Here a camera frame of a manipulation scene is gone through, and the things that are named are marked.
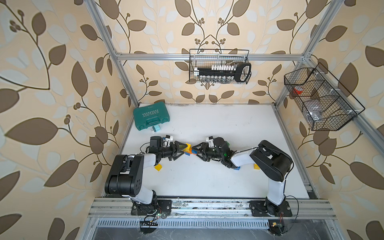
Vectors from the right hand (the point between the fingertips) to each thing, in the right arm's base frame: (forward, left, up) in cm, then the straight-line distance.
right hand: (192, 150), depth 88 cm
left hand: (+1, +6, +1) cm, 6 cm away
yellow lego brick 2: (-7, +20, -5) cm, 22 cm away
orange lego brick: (-1, +1, -1) cm, 1 cm away
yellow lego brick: (0, +2, +2) cm, 3 cm away
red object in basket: (+24, -64, +21) cm, 72 cm away
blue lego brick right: (-9, -26, -6) cm, 29 cm away
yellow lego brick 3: (-22, -24, +27) cm, 42 cm away
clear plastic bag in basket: (+7, -62, +25) cm, 67 cm away
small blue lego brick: (0, +4, -5) cm, 6 cm away
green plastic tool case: (+30, +31, -2) cm, 43 cm away
